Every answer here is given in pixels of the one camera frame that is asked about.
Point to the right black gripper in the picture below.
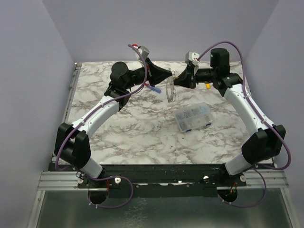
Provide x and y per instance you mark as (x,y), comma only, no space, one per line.
(191,77)

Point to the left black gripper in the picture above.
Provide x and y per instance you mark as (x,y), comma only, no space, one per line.
(155,74)

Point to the clear plastic screw box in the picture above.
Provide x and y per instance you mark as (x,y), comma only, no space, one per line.
(193,117)

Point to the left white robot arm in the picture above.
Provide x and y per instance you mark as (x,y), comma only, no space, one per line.
(72,141)

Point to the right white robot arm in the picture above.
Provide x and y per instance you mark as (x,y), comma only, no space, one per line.
(265,136)

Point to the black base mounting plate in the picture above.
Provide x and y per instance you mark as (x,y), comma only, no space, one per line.
(160,181)

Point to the blue handled screwdriver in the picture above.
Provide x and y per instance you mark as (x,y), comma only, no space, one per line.
(153,88)

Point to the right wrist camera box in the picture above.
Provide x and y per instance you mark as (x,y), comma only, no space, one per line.
(192,58)

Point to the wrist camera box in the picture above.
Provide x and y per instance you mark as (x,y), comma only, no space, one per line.
(192,58)
(144,51)

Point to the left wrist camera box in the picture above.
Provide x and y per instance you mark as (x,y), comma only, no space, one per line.
(144,51)

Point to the aluminium rail left side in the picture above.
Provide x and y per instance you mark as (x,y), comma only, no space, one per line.
(72,90)

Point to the aluminium rail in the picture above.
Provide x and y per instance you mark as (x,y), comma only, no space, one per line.
(51,180)
(72,90)

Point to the aluminium rail front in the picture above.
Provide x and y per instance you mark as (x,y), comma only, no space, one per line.
(51,180)

